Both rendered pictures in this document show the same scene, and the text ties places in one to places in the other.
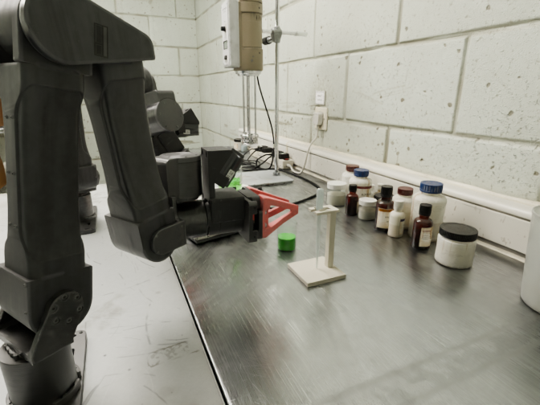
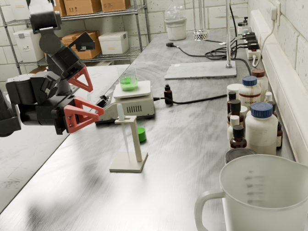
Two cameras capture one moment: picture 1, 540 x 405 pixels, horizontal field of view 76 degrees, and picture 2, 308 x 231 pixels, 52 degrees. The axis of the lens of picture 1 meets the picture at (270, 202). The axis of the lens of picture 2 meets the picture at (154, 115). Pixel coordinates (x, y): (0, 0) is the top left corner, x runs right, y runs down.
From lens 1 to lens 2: 0.60 m
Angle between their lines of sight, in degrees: 37
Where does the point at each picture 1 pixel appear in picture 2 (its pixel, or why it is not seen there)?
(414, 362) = not seen: outside the picture
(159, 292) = (41, 151)
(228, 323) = (45, 178)
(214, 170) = (36, 88)
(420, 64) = not seen: outside the picture
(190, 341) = (21, 182)
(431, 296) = (171, 205)
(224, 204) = (42, 109)
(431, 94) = not seen: outside the picture
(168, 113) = (48, 43)
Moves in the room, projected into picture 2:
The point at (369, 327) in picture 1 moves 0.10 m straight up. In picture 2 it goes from (101, 208) to (92, 169)
